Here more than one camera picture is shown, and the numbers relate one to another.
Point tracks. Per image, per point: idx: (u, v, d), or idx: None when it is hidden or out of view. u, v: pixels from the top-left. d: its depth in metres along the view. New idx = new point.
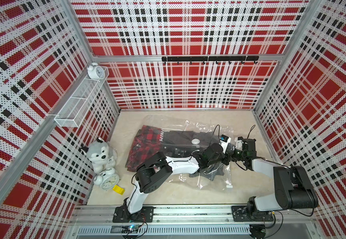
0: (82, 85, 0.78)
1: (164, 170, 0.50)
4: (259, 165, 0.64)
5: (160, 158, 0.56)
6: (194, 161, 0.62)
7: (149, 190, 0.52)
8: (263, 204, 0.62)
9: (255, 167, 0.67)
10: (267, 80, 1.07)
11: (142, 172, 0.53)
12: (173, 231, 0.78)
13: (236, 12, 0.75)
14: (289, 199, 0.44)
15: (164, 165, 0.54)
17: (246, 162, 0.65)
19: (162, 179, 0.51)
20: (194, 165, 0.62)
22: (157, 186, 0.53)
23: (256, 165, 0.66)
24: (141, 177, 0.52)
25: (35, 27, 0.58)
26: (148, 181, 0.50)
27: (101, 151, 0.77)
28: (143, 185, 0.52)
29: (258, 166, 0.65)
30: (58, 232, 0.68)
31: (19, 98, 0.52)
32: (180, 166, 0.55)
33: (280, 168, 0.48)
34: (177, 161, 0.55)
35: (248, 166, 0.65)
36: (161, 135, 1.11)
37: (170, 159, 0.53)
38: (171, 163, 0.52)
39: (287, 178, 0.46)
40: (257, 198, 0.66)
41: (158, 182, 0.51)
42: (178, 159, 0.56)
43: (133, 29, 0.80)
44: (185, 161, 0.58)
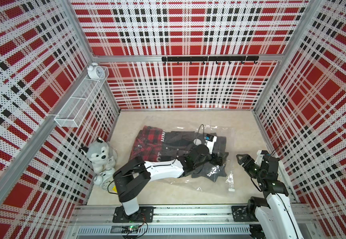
0: (82, 85, 0.78)
1: (142, 176, 0.46)
4: (273, 206, 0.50)
5: (139, 163, 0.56)
6: (179, 164, 0.59)
7: (128, 198, 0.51)
8: (261, 219, 0.62)
9: (268, 201, 0.66)
10: (267, 80, 1.07)
11: (119, 181, 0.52)
12: (173, 231, 0.78)
13: (236, 12, 0.75)
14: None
15: (143, 170, 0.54)
17: (263, 185, 0.60)
19: (141, 184, 0.46)
20: (177, 169, 0.58)
22: (135, 193, 0.49)
23: (271, 202, 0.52)
24: (117, 186, 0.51)
25: (35, 27, 0.58)
26: (124, 189, 0.46)
27: (101, 151, 0.77)
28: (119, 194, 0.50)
29: (272, 206, 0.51)
30: (58, 232, 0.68)
31: (19, 98, 0.52)
32: (160, 171, 0.51)
33: None
34: (157, 166, 0.51)
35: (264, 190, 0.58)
36: (161, 136, 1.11)
37: (149, 164, 0.50)
38: (151, 168, 0.49)
39: None
40: (258, 209, 0.65)
41: (136, 189, 0.47)
42: (160, 163, 0.53)
43: (133, 29, 0.80)
44: (168, 165, 0.55)
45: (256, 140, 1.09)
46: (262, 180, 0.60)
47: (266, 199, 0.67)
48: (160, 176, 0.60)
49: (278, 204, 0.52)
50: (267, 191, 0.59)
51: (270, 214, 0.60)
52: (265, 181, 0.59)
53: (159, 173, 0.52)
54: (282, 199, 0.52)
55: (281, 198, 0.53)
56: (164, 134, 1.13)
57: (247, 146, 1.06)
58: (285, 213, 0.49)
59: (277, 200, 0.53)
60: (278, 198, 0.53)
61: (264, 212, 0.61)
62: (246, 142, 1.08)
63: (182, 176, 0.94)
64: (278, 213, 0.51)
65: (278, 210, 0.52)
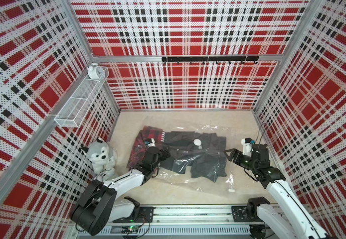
0: (82, 85, 0.78)
1: (107, 195, 0.44)
4: (277, 194, 0.53)
5: (98, 186, 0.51)
6: (137, 172, 0.60)
7: (100, 226, 0.43)
8: (267, 219, 0.60)
9: (270, 190, 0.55)
10: (267, 80, 1.07)
11: (82, 214, 0.43)
12: (173, 231, 0.78)
13: (236, 12, 0.75)
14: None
15: (105, 190, 0.48)
17: (259, 176, 0.59)
19: (109, 205, 0.44)
20: (137, 176, 0.58)
22: (106, 216, 0.44)
23: (273, 191, 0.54)
24: (82, 219, 0.43)
25: (35, 27, 0.58)
26: (91, 219, 0.42)
27: (101, 151, 0.77)
28: (88, 227, 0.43)
29: (276, 195, 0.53)
30: (57, 232, 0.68)
31: (19, 98, 0.52)
32: (122, 183, 0.50)
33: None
34: (117, 180, 0.50)
35: (261, 180, 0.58)
36: (162, 136, 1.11)
37: (109, 181, 0.48)
38: (112, 183, 0.47)
39: None
40: (258, 208, 0.65)
41: (106, 213, 0.43)
42: (119, 177, 0.52)
43: (133, 29, 0.80)
44: (127, 177, 0.54)
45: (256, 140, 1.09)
46: (258, 171, 0.60)
47: (267, 189, 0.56)
48: (124, 188, 0.52)
49: (280, 191, 0.51)
50: (265, 181, 0.58)
51: (270, 209, 0.60)
52: (261, 172, 0.58)
53: (123, 184, 0.50)
54: (282, 185, 0.52)
55: (282, 185, 0.52)
56: (164, 134, 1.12)
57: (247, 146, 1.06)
58: (289, 198, 0.48)
59: (279, 188, 0.51)
60: (279, 185, 0.52)
61: (265, 209, 0.61)
62: None
63: (182, 176, 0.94)
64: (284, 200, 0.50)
65: (283, 197, 0.50)
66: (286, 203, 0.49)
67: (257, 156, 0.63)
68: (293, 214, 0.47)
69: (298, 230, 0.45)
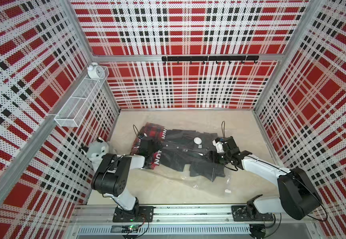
0: (82, 85, 0.78)
1: (125, 161, 0.51)
4: (252, 166, 0.60)
5: (111, 158, 0.52)
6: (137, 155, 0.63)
7: (120, 190, 0.47)
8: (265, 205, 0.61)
9: (247, 167, 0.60)
10: (267, 80, 1.07)
11: (103, 181, 0.47)
12: (172, 231, 0.78)
13: (236, 11, 0.75)
14: (300, 209, 0.42)
15: (119, 160, 0.54)
17: (235, 161, 0.67)
19: (125, 170, 0.49)
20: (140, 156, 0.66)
22: (125, 181, 0.50)
23: (248, 166, 0.62)
24: (104, 185, 0.47)
25: (35, 27, 0.58)
26: (113, 183, 0.47)
27: (101, 151, 0.77)
28: (113, 189, 0.47)
29: (250, 166, 0.61)
30: (58, 232, 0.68)
31: (19, 98, 0.52)
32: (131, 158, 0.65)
33: (284, 178, 0.45)
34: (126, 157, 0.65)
35: (237, 164, 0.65)
36: (163, 133, 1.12)
37: None
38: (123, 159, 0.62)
39: (294, 189, 0.43)
40: (255, 202, 0.66)
41: (124, 177, 0.48)
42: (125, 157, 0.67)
43: (133, 28, 0.80)
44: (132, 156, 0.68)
45: (256, 140, 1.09)
46: (232, 157, 0.68)
47: (245, 168, 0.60)
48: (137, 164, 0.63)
49: (250, 161, 0.60)
50: (240, 164, 0.67)
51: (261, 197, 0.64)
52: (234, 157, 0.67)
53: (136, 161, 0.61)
54: (252, 155, 0.62)
55: (250, 156, 0.62)
56: (165, 131, 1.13)
57: (247, 146, 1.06)
58: (259, 162, 0.57)
59: (249, 159, 0.61)
60: (248, 158, 0.61)
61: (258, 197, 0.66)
62: (246, 142, 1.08)
63: (182, 176, 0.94)
64: (257, 166, 0.57)
65: (256, 165, 0.58)
66: (260, 168, 0.56)
67: (228, 146, 0.73)
68: (267, 171, 0.53)
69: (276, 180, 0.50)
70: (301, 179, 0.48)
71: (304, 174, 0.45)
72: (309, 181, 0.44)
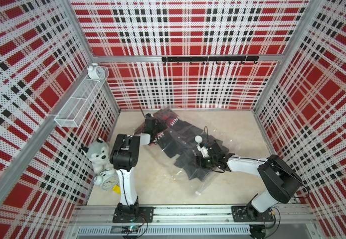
0: (82, 85, 0.78)
1: (137, 138, 0.59)
4: (236, 165, 0.64)
5: (123, 137, 0.60)
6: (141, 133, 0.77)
7: (134, 166, 0.60)
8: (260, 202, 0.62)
9: (233, 167, 0.66)
10: (267, 80, 1.07)
11: (118, 156, 0.57)
12: (173, 231, 0.78)
13: (236, 12, 0.75)
14: (285, 192, 0.45)
15: (130, 138, 0.63)
17: (222, 165, 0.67)
19: (138, 148, 0.59)
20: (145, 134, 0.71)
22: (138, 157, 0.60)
23: (233, 165, 0.65)
24: (120, 160, 0.57)
25: (35, 27, 0.58)
26: (129, 157, 0.57)
27: (101, 151, 0.77)
28: (128, 162, 0.57)
29: (234, 165, 0.65)
30: (58, 232, 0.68)
31: (19, 98, 0.52)
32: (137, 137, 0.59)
33: (263, 166, 0.48)
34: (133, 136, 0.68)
35: (225, 168, 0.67)
36: (173, 120, 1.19)
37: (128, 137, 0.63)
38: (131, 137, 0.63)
39: (274, 175, 0.46)
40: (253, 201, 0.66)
41: (136, 152, 0.57)
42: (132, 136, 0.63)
43: (133, 29, 0.80)
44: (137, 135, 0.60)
45: (256, 140, 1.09)
46: (219, 161, 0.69)
47: (231, 168, 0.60)
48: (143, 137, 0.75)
49: (232, 159, 0.64)
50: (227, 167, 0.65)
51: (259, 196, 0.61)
52: (220, 161, 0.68)
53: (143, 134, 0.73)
54: (236, 156, 0.64)
55: (233, 156, 0.65)
56: (177, 119, 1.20)
57: (247, 146, 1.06)
58: (241, 159, 0.61)
59: (232, 158, 0.65)
60: (231, 158, 0.65)
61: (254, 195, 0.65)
62: (246, 142, 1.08)
63: (182, 176, 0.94)
64: (239, 163, 0.62)
65: (238, 163, 0.62)
66: (243, 165, 0.61)
67: (213, 151, 0.76)
68: (247, 165, 0.58)
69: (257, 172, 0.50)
70: (279, 166, 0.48)
71: (280, 160, 0.49)
72: (286, 166, 0.48)
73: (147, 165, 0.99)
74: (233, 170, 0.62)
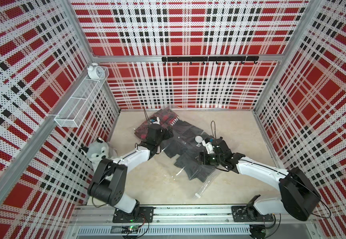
0: (82, 85, 0.78)
1: (119, 169, 0.47)
4: (248, 169, 0.59)
5: (108, 164, 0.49)
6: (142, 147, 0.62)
7: (117, 198, 0.46)
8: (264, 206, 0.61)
9: (242, 170, 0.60)
10: (267, 80, 1.07)
11: (97, 189, 0.46)
12: (173, 232, 0.78)
13: (236, 12, 0.75)
14: (304, 211, 0.42)
15: (115, 167, 0.51)
17: (229, 166, 0.65)
19: (121, 180, 0.46)
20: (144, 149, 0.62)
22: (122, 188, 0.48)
23: (243, 169, 0.61)
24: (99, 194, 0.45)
25: (35, 27, 0.58)
26: (109, 192, 0.45)
27: (101, 151, 0.77)
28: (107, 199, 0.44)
29: (246, 169, 0.60)
30: (58, 232, 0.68)
31: (19, 98, 0.52)
32: (131, 159, 0.52)
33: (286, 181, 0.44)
34: (126, 157, 0.52)
35: (232, 169, 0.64)
36: (173, 120, 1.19)
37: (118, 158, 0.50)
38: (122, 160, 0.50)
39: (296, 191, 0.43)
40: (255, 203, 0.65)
41: (120, 185, 0.46)
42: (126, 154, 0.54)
43: (133, 29, 0.80)
44: (135, 152, 0.57)
45: (256, 140, 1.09)
46: (226, 162, 0.66)
47: (241, 171, 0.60)
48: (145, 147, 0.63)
49: (246, 165, 0.59)
50: (235, 168, 0.65)
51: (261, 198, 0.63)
52: (228, 162, 0.65)
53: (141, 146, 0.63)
54: (247, 160, 0.59)
55: (245, 160, 0.60)
56: (176, 119, 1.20)
57: (247, 146, 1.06)
58: (254, 165, 0.56)
59: (244, 163, 0.59)
60: (242, 161, 0.60)
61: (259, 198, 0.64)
62: (246, 142, 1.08)
63: (182, 176, 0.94)
64: (253, 169, 0.56)
65: (251, 168, 0.57)
66: (257, 171, 0.55)
67: (219, 150, 0.70)
68: (262, 173, 0.53)
69: (273, 184, 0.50)
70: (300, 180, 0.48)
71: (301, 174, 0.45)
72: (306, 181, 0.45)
73: (147, 165, 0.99)
74: (241, 172, 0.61)
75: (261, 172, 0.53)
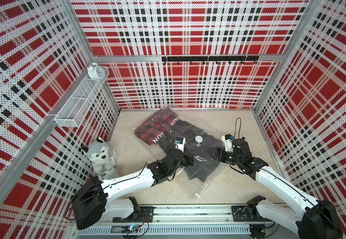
0: (82, 85, 0.78)
1: (97, 198, 0.42)
4: (268, 181, 0.54)
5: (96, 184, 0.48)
6: (146, 175, 0.54)
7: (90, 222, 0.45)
8: (267, 212, 0.61)
9: (260, 180, 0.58)
10: (267, 80, 1.07)
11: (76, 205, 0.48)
12: (173, 231, 0.78)
13: (236, 12, 0.75)
14: None
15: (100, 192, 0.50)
17: (247, 169, 0.60)
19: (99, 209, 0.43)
20: (146, 179, 0.54)
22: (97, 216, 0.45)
23: (263, 179, 0.56)
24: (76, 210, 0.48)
25: (35, 27, 0.58)
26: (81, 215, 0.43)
27: (101, 151, 0.77)
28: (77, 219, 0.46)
29: (266, 181, 0.55)
30: (58, 232, 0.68)
31: (19, 98, 0.52)
32: (120, 188, 0.47)
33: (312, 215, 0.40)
34: (117, 184, 0.47)
35: (249, 173, 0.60)
36: (173, 119, 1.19)
37: (107, 183, 0.46)
38: (109, 186, 0.45)
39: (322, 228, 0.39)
40: (258, 205, 0.65)
41: (96, 213, 0.43)
42: (121, 179, 0.48)
43: (133, 29, 0.80)
44: (133, 178, 0.51)
45: (255, 140, 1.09)
46: (244, 165, 0.61)
47: (259, 180, 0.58)
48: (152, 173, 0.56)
49: (268, 177, 0.53)
50: (253, 173, 0.60)
51: (267, 203, 0.61)
52: (247, 165, 0.60)
53: (147, 171, 0.56)
54: (269, 171, 0.54)
55: (268, 170, 0.55)
56: (177, 119, 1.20)
57: None
58: (277, 180, 0.51)
59: (266, 174, 0.54)
60: (264, 171, 0.55)
61: (264, 204, 0.62)
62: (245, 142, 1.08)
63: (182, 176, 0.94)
64: (275, 185, 0.52)
65: (273, 182, 0.52)
66: (279, 188, 0.50)
67: (240, 150, 0.65)
68: (287, 193, 0.48)
69: (293, 205, 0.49)
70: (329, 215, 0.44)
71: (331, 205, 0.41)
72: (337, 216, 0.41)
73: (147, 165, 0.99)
74: (257, 179, 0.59)
75: (284, 191, 0.49)
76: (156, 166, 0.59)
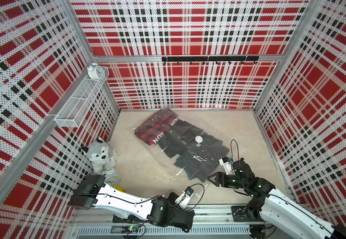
0: (82, 85, 0.78)
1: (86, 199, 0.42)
4: (279, 207, 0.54)
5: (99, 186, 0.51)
6: (144, 209, 0.48)
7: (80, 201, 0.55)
8: (271, 220, 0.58)
9: (269, 203, 0.64)
10: (267, 80, 1.07)
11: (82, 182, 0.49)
12: (172, 232, 0.78)
13: (236, 12, 0.75)
14: None
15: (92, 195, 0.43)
17: (255, 194, 0.59)
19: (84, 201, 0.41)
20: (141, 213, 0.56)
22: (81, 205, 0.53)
23: (272, 203, 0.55)
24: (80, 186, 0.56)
25: (35, 27, 0.58)
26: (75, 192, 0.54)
27: (101, 151, 0.77)
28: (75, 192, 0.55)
29: (277, 206, 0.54)
30: (58, 232, 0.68)
31: (19, 98, 0.52)
32: (112, 204, 0.55)
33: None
34: (113, 199, 0.45)
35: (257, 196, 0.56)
36: (173, 120, 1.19)
37: (106, 191, 0.45)
38: (105, 196, 0.44)
39: None
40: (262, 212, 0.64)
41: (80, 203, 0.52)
42: (120, 195, 0.46)
43: (133, 29, 0.80)
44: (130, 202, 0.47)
45: (255, 140, 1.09)
46: (250, 189, 0.62)
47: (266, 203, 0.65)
48: (151, 212, 0.49)
49: (279, 202, 0.53)
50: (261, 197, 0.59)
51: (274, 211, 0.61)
52: (253, 189, 0.59)
53: (148, 205, 0.49)
54: (279, 195, 0.53)
55: (276, 195, 0.54)
56: (176, 119, 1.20)
57: (246, 146, 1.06)
58: (288, 206, 0.51)
59: (276, 200, 0.53)
60: (275, 197, 0.54)
61: (268, 212, 0.61)
62: (245, 142, 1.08)
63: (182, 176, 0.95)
64: (287, 211, 0.52)
65: (285, 208, 0.52)
66: (293, 215, 0.50)
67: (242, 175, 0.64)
68: (302, 221, 0.48)
69: (310, 234, 0.50)
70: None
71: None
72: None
73: (147, 165, 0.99)
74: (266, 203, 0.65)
75: (298, 219, 0.49)
76: (161, 207, 0.51)
